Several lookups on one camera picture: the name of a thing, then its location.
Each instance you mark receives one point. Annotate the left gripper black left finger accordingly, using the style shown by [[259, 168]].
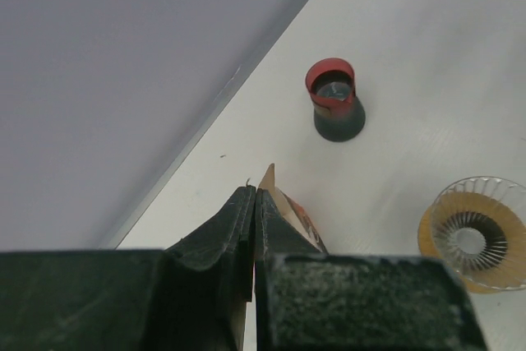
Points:
[[190, 296]]

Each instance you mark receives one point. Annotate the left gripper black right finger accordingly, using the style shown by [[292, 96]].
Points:
[[310, 300]]

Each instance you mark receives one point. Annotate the orange coffee filter box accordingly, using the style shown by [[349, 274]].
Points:
[[291, 211]]

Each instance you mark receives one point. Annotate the clear ribbed glass dripper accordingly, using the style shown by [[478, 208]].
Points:
[[478, 229]]

